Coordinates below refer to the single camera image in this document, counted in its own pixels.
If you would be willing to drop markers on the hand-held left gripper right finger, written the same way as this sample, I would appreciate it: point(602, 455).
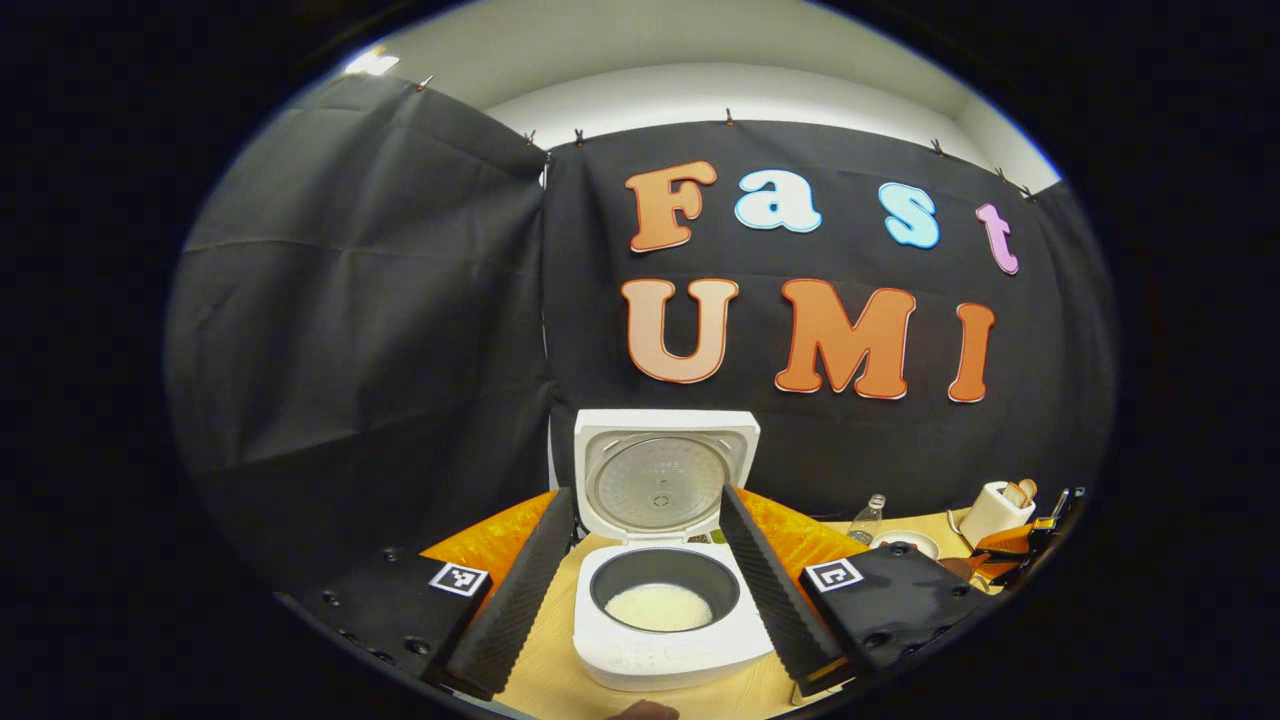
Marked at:
point(775, 610)

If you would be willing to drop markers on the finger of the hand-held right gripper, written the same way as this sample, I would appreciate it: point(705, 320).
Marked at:
point(1000, 572)
point(1010, 542)

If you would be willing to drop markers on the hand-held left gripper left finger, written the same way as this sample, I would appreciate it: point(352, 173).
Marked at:
point(520, 600)

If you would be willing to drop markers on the white rice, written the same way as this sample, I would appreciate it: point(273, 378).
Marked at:
point(660, 607)

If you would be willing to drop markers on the white rice cooker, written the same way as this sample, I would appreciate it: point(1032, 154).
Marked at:
point(660, 660)

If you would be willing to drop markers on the white toaster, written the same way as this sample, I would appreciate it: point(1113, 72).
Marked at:
point(990, 515)

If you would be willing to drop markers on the toast bread slice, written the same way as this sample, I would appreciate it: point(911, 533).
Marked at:
point(1015, 495)
point(1030, 488)

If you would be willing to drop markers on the white round plate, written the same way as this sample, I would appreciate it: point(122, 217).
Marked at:
point(905, 543)

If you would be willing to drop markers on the clear plastic water bottle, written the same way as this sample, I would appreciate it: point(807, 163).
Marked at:
point(866, 522)

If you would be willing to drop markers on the black backdrop cloth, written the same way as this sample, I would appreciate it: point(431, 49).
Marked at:
point(380, 350)

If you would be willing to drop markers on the row of cloth clips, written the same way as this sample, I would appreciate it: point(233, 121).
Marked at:
point(578, 136)

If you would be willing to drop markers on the ceiling light panel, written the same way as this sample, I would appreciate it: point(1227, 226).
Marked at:
point(370, 62)

